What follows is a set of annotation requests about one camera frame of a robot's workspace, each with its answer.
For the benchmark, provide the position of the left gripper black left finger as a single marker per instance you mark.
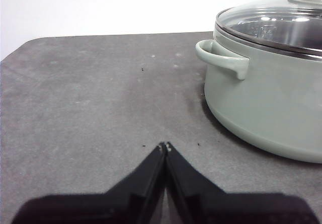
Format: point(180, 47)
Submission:
point(120, 206)

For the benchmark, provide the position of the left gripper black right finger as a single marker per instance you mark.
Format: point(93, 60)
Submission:
point(213, 206)

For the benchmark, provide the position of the glass lid with green knob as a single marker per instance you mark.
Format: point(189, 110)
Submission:
point(276, 15)

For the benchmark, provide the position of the pale green electric steamer pot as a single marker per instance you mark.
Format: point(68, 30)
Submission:
point(264, 103)

